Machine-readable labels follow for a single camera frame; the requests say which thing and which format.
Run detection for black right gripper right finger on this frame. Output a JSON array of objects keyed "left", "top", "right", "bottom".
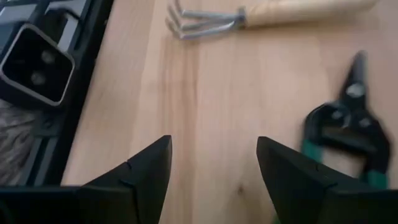
[{"left": 256, "top": 136, "right": 398, "bottom": 224}]

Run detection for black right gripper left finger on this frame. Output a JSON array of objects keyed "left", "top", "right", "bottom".
[{"left": 0, "top": 134, "right": 174, "bottom": 224}]

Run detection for black green-handled pruning shears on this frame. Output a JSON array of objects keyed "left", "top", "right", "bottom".
[{"left": 300, "top": 51, "right": 392, "bottom": 190}]

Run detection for wooden-handled metal hand rake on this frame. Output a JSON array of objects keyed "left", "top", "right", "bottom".
[{"left": 164, "top": 0, "right": 379, "bottom": 40}]

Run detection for black aluminium table frame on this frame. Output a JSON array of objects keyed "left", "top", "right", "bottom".
[{"left": 0, "top": 0, "right": 114, "bottom": 187}]

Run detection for black square camera device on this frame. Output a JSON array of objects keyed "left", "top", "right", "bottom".
[{"left": 0, "top": 23, "right": 76, "bottom": 108}]

